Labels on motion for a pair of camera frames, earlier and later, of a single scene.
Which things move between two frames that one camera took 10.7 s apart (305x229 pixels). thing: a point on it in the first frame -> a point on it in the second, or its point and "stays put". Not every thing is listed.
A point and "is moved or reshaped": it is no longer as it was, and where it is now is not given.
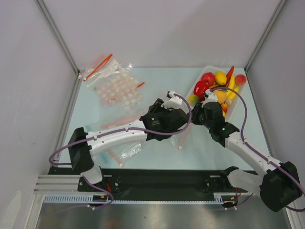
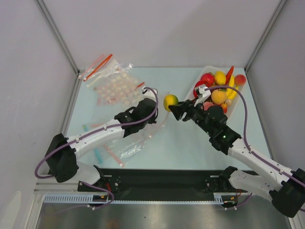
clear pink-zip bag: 180,142 -> 104,109
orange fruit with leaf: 221,95 stays put
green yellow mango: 193,99 is moved or reshaped
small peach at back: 240,79 stays put
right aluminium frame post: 274,17 stays put
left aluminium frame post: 43,8 stays put
